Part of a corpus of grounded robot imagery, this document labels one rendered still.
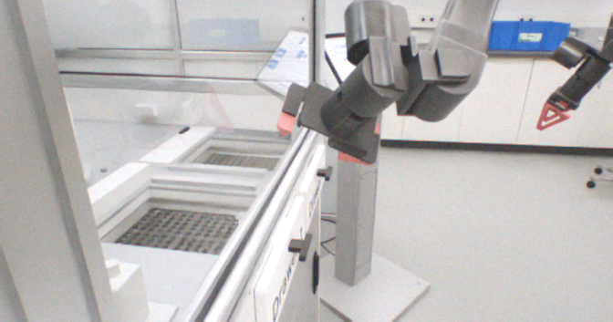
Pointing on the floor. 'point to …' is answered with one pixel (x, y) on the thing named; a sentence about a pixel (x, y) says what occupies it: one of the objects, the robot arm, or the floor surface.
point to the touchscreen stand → (363, 255)
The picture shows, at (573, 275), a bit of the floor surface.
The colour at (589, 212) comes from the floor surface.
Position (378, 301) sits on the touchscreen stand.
